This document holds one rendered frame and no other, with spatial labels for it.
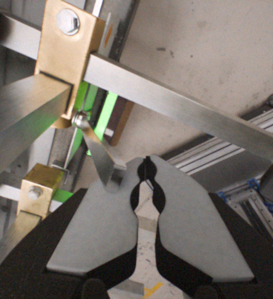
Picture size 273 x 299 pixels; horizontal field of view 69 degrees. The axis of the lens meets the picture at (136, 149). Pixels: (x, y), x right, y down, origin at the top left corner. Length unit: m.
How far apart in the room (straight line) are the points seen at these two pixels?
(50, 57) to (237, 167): 1.07
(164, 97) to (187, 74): 0.89
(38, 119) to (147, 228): 0.30
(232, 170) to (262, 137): 0.89
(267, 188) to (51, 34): 0.26
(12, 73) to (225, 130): 0.48
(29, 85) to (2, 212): 0.70
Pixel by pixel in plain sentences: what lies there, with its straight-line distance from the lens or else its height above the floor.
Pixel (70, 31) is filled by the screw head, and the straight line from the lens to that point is 0.24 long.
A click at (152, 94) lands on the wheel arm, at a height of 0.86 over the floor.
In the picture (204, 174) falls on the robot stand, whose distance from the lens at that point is 1.16.
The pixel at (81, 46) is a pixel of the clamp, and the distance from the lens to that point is 0.24.
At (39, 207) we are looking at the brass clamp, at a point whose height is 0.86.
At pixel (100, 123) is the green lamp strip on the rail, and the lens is 0.44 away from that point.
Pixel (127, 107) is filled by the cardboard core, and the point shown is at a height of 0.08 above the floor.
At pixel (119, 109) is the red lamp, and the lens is 0.42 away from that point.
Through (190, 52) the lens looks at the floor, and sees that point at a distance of 1.12.
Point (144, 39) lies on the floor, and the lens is 1.10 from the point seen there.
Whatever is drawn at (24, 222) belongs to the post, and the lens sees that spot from 0.40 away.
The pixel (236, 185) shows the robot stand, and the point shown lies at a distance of 1.23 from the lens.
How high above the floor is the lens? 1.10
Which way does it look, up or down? 60 degrees down
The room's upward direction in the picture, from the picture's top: 175 degrees counter-clockwise
